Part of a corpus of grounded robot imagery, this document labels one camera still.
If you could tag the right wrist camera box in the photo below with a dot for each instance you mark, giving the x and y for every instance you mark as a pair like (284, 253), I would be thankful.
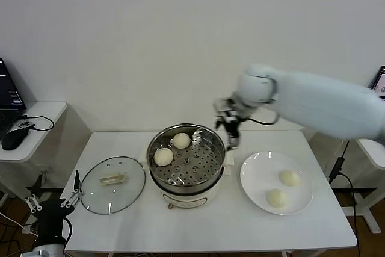
(221, 105)

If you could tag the black computer mouse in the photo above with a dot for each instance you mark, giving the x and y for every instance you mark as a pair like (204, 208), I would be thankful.
(14, 140)

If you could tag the grey laptop with camera views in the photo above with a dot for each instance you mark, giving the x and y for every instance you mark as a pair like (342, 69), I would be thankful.
(379, 82)

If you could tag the perforated steel steamer basket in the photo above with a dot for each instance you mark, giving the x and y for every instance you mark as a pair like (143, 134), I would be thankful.
(195, 166)

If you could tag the cream electric cooking pot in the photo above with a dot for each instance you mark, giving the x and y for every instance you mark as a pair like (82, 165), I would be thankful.
(183, 200)

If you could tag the white round plate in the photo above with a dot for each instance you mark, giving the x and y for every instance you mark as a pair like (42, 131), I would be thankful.
(258, 178)

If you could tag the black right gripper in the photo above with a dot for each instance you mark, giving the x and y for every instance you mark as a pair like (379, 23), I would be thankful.
(233, 118)

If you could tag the round glass pot lid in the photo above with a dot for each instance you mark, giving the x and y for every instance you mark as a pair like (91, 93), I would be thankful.
(112, 178)

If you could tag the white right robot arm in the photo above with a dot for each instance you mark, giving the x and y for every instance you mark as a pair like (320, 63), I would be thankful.
(316, 103)

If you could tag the white steamed baozi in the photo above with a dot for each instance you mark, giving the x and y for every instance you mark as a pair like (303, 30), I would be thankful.
(290, 177)
(181, 140)
(163, 157)
(276, 198)

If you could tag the white side table with label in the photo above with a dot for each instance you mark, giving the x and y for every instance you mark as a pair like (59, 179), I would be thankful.
(373, 154)

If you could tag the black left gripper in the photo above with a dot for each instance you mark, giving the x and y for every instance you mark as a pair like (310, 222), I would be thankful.
(51, 213)

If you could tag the white side table with mouse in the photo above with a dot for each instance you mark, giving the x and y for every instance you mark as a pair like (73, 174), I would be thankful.
(45, 112)

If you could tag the black laptop with dark screen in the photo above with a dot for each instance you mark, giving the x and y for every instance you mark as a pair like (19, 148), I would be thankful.
(9, 94)

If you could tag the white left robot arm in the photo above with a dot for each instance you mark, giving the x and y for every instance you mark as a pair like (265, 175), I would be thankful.
(48, 251)

